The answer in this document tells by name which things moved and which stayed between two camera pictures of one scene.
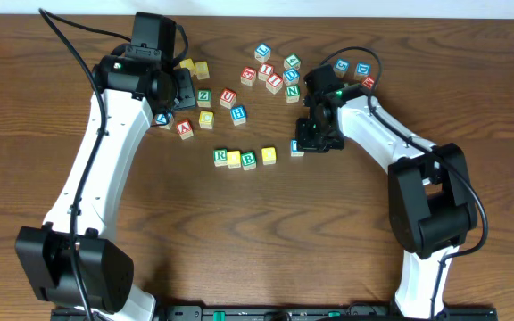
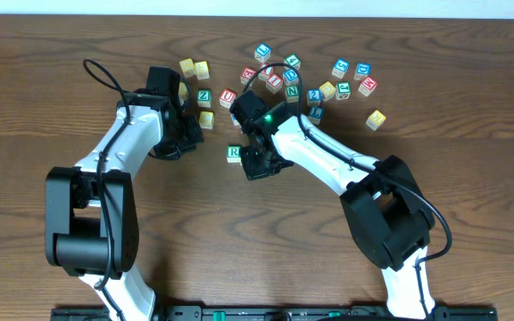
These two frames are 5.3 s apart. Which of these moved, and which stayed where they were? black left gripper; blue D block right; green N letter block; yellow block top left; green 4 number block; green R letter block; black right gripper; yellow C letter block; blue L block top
Moved: green R letter block; black left gripper; black right gripper
Stayed: green 4 number block; blue D block right; blue L block top; green N letter block; yellow C letter block; yellow block top left
